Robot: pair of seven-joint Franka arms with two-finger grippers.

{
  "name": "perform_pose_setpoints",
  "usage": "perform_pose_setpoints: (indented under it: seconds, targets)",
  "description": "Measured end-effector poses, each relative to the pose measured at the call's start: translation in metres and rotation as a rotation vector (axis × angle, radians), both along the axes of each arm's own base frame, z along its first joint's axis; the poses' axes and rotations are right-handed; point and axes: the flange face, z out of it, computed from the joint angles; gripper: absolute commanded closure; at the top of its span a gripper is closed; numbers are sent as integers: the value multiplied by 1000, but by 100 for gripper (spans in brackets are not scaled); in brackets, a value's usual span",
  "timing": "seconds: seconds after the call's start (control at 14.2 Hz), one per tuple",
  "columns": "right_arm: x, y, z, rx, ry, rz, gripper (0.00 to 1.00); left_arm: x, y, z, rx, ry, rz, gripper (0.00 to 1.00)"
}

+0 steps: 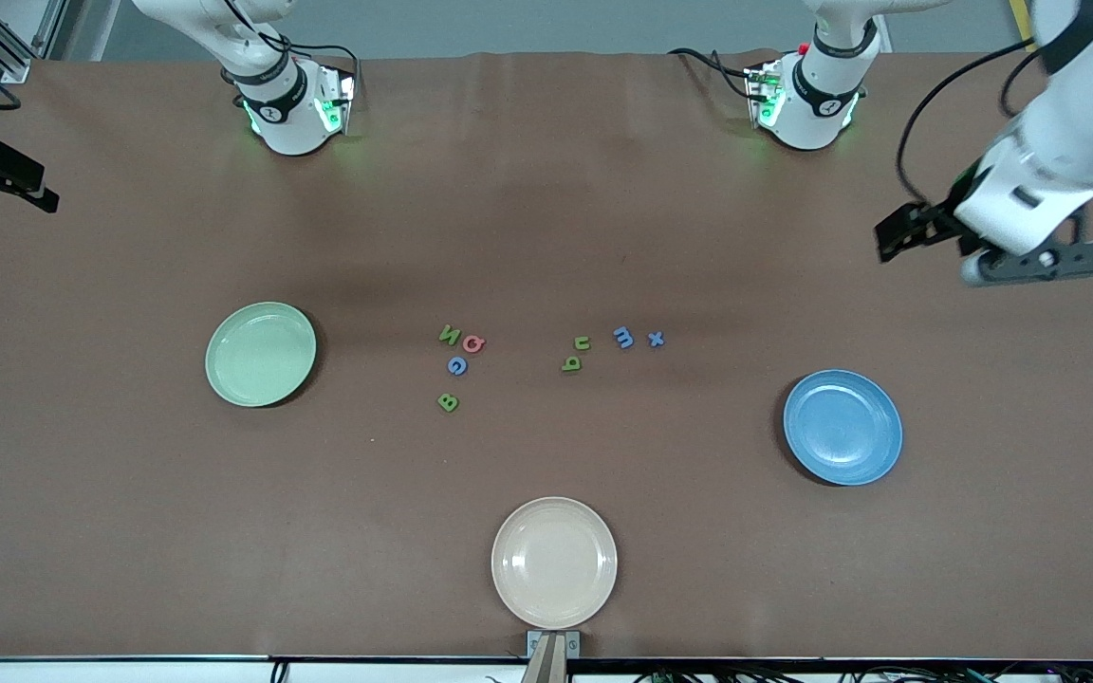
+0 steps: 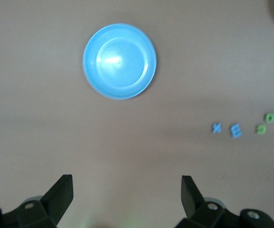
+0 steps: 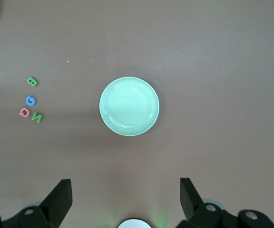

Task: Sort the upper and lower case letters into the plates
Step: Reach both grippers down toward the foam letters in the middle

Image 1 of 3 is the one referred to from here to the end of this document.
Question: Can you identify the black left base cable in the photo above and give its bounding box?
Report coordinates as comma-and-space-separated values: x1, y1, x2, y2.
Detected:
666, 46, 758, 103

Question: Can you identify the grey metal bracket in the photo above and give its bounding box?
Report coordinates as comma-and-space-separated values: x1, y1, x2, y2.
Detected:
526, 630, 583, 659

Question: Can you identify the black base cable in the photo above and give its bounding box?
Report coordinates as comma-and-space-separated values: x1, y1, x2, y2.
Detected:
224, 0, 362, 101
666, 46, 758, 103

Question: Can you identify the brown table cover sheet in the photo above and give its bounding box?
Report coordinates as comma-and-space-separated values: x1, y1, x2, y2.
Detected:
0, 49, 1093, 661

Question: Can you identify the black right base cable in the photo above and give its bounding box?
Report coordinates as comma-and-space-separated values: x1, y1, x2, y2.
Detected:
224, 0, 362, 101

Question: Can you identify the beige plate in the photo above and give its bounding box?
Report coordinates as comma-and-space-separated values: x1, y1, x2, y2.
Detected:
491, 496, 620, 631

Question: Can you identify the aluminium frame profile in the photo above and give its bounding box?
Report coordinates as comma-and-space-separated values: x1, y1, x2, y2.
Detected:
0, 0, 68, 84

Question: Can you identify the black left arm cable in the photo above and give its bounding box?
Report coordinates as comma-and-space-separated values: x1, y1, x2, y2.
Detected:
896, 36, 1046, 210

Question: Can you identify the blue plate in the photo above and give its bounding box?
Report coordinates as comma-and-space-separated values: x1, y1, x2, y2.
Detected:
782, 368, 904, 488

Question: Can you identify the light green plate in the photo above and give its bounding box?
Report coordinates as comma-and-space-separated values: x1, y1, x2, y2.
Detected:
204, 301, 318, 409

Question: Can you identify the tan camera mount beam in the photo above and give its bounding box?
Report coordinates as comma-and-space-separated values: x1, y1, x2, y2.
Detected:
519, 634, 572, 683

